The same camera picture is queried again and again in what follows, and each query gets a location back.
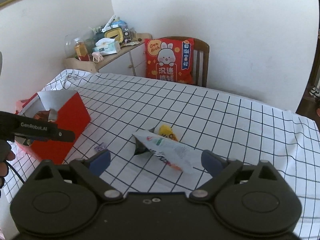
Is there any white snack bag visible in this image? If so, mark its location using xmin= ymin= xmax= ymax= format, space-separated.
xmin=132 ymin=130 xmax=201 ymax=174

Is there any black snack packet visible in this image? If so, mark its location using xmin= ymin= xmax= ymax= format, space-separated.
xmin=133 ymin=135 xmax=152 ymax=155

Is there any yellow small snack packet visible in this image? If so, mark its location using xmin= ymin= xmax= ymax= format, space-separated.
xmin=159 ymin=124 xmax=178 ymax=141

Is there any orange brown snack bag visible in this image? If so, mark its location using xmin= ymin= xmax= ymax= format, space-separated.
xmin=33 ymin=110 xmax=51 ymax=122

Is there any person left hand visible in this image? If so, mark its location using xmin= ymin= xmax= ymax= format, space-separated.
xmin=0 ymin=140 xmax=16 ymax=189

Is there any small purple candy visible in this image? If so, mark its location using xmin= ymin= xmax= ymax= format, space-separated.
xmin=94 ymin=142 xmax=107 ymax=153

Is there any pink patterned cloth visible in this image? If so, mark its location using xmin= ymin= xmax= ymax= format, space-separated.
xmin=15 ymin=99 xmax=30 ymax=114

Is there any white black grid tablecloth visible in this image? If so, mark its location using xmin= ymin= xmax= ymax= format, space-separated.
xmin=2 ymin=69 xmax=320 ymax=240

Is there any red white cardboard box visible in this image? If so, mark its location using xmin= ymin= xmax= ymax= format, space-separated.
xmin=15 ymin=89 xmax=91 ymax=164

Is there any wooden chair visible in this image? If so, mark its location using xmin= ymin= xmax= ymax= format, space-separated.
xmin=159 ymin=36 xmax=210 ymax=87

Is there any orange drink bottle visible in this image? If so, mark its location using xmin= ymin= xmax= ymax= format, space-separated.
xmin=74 ymin=37 xmax=90 ymax=61

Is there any pink small object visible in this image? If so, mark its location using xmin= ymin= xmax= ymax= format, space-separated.
xmin=92 ymin=51 xmax=104 ymax=63

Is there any wooden side cabinet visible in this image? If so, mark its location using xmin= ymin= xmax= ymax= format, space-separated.
xmin=63 ymin=33 xmax=152 ymax=76

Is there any dark door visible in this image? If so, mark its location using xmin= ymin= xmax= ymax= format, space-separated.
xmin=294 ymin=27 xmax=320 ymax=120

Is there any red rabbit cushion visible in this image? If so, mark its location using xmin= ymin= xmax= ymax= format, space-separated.
xmin=144 ymin=38 xmax=194 ymax=85

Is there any clear glass bowl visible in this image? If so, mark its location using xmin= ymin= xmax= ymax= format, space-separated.
xmin=64 ymin=27 xmax=95 ymax=58

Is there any tissue box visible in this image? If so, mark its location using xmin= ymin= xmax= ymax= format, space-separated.
xmin=93 ymin=38 xmax=121 ymax=56

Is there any black cable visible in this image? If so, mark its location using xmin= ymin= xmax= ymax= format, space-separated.
xmin=4 ymin=160 xmax=26 ymax=184

